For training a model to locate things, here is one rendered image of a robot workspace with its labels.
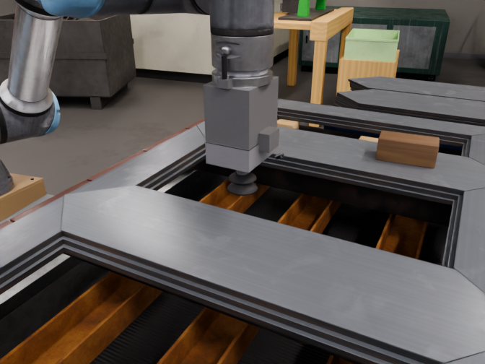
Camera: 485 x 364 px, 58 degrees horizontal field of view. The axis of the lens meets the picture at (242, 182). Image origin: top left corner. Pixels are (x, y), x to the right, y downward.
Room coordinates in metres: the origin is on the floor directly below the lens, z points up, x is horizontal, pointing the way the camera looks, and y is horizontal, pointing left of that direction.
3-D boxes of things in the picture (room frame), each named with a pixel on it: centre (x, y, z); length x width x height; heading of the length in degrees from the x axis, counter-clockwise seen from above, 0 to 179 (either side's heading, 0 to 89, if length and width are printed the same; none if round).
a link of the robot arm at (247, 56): (0.54, 0.00, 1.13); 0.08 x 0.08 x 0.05
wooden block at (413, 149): (0.87, -0.35, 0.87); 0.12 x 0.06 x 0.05; 67
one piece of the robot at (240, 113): (0.54, -0.01, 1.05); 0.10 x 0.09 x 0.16; 62
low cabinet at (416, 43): (6.11, -1.77, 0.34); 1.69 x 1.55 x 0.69; 69
